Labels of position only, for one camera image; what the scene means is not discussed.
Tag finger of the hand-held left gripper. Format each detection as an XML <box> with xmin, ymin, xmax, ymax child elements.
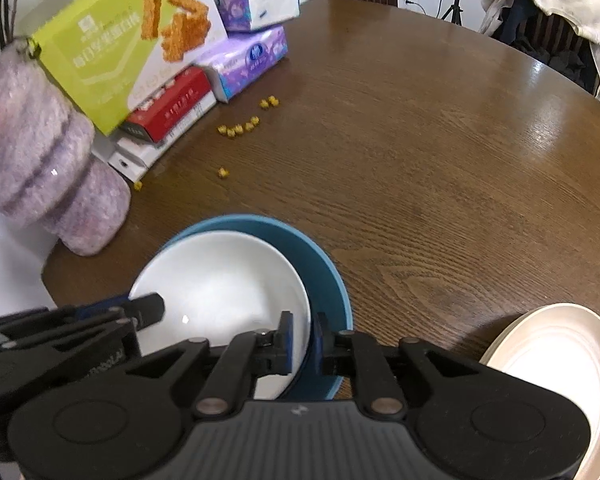
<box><xmin>75</xmin><ymin>294</ymin><xmax>166</xmax><ymax>330</ymax></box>

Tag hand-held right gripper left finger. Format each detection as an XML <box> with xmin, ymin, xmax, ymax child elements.
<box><xmin>122</xmin><ymin>311</ymin><xmax>296</xmax><ymax>420</ymax></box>

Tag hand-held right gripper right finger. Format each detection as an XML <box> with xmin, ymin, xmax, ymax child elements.
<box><xmin>313</xmin><ymin>312</ymin><xmax>482</xmax><ymax>420</ymax></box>

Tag blue bowl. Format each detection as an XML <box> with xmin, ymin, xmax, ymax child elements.
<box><xmin>155</xmin><ymin>214</ymin><xmax>353</xmax><ymax>403</ymax></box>

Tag large white black-rimmed bowl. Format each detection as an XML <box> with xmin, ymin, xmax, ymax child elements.
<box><xmin>128</xmin><ymin>230</ymin><xmax>312</xmax><ymax>401</ymax></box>

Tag cream plate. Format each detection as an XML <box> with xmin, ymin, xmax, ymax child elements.
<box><xmin>480</xmin><ymin>303</ymin><xmax>600</xmax><ymax>480</ymax></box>

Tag white flat box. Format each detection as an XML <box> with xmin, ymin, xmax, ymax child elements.
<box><xmin>107</xmin><ymin>130</ymin><xmax>181</xmax><ymax>183</ymax></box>

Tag purple fuzzy vase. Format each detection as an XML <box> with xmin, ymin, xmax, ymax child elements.
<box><xmin>0</xmin><ymin>37</ymin><xmax>131</xmax><ymax>256</ymax></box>

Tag scattered yellow beads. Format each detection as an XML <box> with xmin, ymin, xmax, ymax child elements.
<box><xmin>132</xmin><ymin>94</ymin><xmax>281</xmax><ymax>192</ymax></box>

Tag red box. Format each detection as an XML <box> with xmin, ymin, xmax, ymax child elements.
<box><xmin>122</xmin><ymin>67</ymin><xmax>218</xmax><ymax>147</ymax></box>

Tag green and white snack box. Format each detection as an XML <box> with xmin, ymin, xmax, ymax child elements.
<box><xmin>30</xmin><ymin>0</ymin><xmax>228</xmax><ymax>136</ymax></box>

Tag white and purple tissue pack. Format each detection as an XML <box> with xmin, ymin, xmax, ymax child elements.
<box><xmin>211</xmin><ymin>0</ymin><xmax>301</xmax><ymax>33</ymax></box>

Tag dark clothes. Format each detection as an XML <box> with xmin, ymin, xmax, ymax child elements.
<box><xmin>490</xmin><ymin>0</ymin><xmax>596</xmax><ymax>92</ymax></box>

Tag clothes-draped wooden chair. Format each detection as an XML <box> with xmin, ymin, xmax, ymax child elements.
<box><xmin>530</xmin><ymin>10</ymin><xmax>583</xmax><ymax>58</ymax></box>

